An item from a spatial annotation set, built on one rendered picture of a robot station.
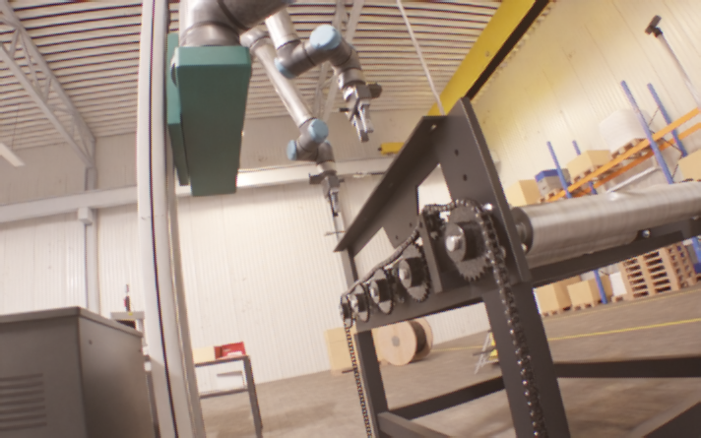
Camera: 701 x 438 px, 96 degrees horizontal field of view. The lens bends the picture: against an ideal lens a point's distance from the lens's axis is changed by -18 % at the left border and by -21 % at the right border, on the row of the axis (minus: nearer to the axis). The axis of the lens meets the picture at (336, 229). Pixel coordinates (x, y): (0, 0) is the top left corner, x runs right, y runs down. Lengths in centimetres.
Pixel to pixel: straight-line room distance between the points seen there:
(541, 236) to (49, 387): 97
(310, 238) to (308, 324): 259
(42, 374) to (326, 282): 1110
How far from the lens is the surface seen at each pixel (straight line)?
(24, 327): 76
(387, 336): 812
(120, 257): 1237
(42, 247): 1352
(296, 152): 170
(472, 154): 86
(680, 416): 118
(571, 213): 96
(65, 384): 73
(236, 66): 86
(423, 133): 99
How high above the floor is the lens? 71
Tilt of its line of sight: 16 degrees up
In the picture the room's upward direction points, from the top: 12 degrees counter-clockwise
